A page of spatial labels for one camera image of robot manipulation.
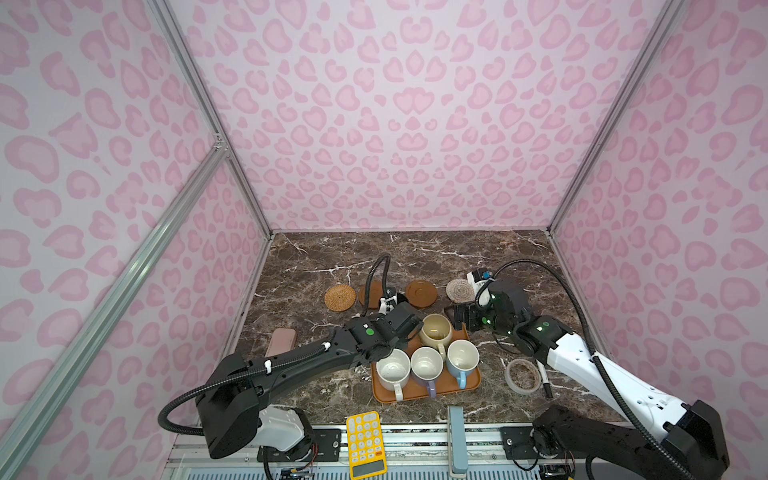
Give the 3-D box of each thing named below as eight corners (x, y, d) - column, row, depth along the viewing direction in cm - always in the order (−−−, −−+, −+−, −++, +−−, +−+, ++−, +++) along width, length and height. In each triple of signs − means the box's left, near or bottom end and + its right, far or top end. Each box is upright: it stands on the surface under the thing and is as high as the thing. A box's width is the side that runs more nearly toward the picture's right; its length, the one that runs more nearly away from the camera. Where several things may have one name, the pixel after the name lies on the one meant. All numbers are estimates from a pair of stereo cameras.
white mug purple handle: (411, 400, 82) (412, 391, 75) (410, 358, 89) (411, 346, 83) (442, 400, 81) (446, 391, 75) (438, 358, 89) (442, 346, 82)
